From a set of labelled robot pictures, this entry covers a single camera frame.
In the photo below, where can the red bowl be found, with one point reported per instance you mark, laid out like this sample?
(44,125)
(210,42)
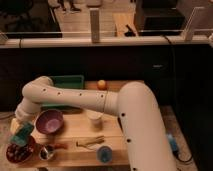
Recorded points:
(16,154)

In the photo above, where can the white angled bracket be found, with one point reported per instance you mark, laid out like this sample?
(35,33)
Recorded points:
(193,21)

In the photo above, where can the small metal cup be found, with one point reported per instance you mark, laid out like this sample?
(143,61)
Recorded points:
(46,152)

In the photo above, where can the white cup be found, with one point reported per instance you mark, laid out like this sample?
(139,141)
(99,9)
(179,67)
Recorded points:
(95,119)

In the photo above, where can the green plastic tray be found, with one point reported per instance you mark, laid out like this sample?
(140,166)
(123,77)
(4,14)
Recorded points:
(65,82)

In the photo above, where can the orange ball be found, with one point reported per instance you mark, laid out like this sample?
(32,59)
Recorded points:
(102,85)

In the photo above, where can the white vertical post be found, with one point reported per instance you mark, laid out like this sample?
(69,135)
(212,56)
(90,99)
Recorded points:
(95,27)

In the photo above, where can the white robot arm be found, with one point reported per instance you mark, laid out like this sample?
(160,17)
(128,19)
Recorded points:
(143,127)

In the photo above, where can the orange carrot toy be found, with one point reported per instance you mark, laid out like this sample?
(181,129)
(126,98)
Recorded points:
(60,146)

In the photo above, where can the purple bowl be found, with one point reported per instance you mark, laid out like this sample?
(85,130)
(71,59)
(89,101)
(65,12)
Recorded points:
(49,121)

